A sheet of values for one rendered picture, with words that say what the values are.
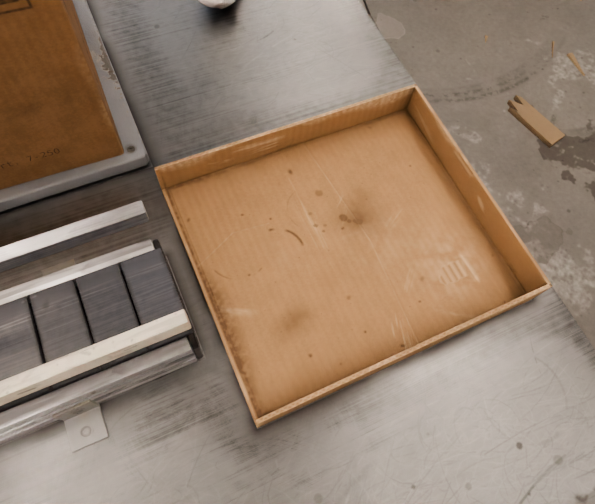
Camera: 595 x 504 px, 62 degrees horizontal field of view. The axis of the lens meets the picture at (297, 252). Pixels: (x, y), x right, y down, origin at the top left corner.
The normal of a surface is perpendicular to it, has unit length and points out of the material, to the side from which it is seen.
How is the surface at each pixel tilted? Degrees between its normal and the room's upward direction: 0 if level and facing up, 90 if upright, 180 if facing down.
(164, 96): 0
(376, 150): 0
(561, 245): 0
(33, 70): 90
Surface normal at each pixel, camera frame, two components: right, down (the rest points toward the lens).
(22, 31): 0.39, 0.86
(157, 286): 0.07, -0.40
